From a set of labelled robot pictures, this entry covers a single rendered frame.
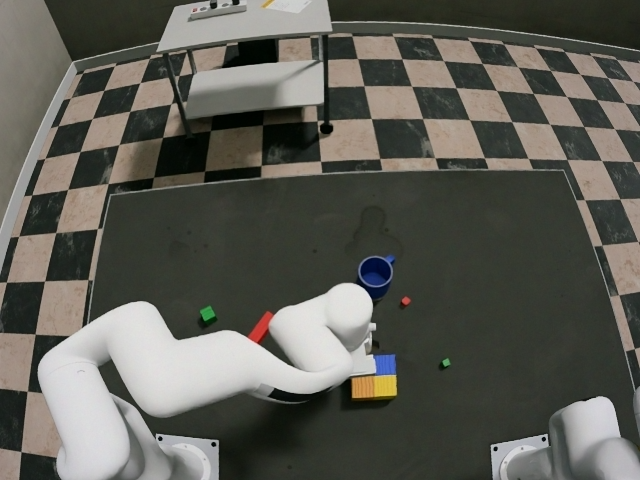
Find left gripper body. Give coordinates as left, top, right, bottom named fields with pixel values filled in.
left=364, top=332, right=372, bottom=355

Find yellow cube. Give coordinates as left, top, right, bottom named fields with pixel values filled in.
left=373, top=375, right=397, bottom=400

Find blue mug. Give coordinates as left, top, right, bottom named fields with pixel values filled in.
left=357, top=255, right=395, bottom=301

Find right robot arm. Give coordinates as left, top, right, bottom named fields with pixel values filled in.
left=499, top=397, right=640, bottom=480

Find orange cube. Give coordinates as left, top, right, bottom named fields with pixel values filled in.
left=351, top=376, right=375, bottom=401

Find green cube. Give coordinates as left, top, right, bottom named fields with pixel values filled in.
left=200, top=306, right=218, bottom=325

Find blue cube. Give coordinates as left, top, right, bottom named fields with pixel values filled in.
left=373, top=355, right=396, bottom=376

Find red rectangular block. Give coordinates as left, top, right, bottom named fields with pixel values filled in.
left=248, top=311, right=274, bottom=345

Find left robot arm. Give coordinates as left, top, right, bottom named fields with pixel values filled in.
left=38, top=283, right=377, bottom=480

